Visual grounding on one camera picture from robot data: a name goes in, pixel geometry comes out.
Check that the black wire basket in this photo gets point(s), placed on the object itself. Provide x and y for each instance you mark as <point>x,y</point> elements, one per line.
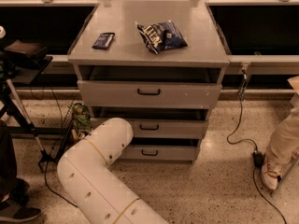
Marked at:
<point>64,133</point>

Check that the grey drawer cabinet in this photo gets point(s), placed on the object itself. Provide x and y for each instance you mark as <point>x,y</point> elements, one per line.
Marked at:
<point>127,59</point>

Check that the drink can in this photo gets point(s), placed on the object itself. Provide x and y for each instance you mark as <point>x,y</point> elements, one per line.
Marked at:
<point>81,136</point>

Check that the dark box on stand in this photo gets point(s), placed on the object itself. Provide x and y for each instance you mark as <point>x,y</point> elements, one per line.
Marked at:
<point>34,51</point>

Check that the small dark blue snack packet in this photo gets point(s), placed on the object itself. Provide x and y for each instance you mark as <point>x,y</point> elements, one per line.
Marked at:
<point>103,41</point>

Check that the grey bottom drawer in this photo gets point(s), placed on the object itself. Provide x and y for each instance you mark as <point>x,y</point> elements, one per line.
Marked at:
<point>162,149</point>

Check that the grey top drawer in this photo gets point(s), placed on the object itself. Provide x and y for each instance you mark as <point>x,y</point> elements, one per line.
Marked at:
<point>149,94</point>

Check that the person in beige clothes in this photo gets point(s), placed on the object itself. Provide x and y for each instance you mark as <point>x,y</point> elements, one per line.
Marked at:
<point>282,147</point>

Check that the dark sneaker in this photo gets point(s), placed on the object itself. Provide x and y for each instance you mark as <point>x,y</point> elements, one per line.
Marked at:
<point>14,213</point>

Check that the black power adapter with cable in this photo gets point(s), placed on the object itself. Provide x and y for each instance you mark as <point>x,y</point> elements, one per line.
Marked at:
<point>257,154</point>

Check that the blue chip bag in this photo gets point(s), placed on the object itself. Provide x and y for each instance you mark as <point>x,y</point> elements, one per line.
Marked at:
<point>161,36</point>

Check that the green snack bag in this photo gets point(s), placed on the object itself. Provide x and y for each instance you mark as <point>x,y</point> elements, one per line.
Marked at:
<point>81,118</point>

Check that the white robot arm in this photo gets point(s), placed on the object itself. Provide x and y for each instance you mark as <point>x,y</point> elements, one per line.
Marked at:
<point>84,174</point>

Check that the black camera tripod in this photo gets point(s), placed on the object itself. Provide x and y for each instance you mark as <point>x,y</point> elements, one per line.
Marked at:
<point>13,106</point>

